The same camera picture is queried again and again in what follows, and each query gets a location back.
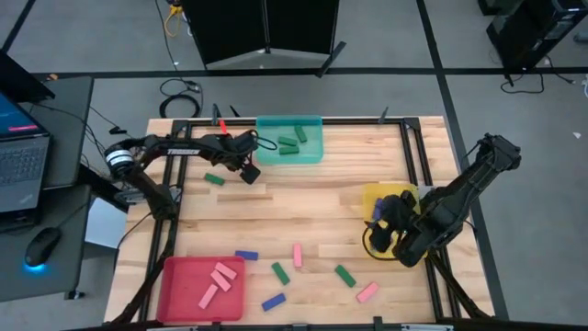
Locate black flat panel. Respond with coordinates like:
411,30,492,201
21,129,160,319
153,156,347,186
0,49,57,105

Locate black coiled floor cable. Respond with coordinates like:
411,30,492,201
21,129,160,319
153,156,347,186
158,76,204,120

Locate black side desk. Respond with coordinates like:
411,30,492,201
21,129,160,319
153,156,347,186
0,75,96,304

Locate black screen foot bar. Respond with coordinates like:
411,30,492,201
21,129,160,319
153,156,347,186
314,40,348,78

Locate yellow cable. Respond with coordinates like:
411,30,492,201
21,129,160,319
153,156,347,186
164,2,186,38

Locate grey laptop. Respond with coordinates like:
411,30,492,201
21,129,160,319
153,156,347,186
0,89,51,215

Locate teal plastic bin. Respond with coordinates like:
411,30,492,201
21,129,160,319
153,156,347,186
254,114,324,166

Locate red plastic bin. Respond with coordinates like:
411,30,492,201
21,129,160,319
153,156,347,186
155,256,246,323

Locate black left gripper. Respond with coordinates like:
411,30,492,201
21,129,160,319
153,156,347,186
211,131,262,186

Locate yellow plastic bin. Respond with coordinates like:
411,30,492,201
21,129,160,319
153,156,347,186
361,182,431,261

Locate black computer mouse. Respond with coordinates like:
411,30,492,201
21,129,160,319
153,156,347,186
23,226,63,268

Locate black screen panel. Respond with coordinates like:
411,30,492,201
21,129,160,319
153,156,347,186
264,0,341,59
181,0,269,71

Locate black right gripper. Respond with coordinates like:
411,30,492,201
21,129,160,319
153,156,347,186
369,191,422,253

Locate black computer tower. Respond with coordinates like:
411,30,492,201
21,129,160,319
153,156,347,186
485,0,588,74

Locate black aluminium table frame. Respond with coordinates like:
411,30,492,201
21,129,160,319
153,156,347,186
105,117,495,331

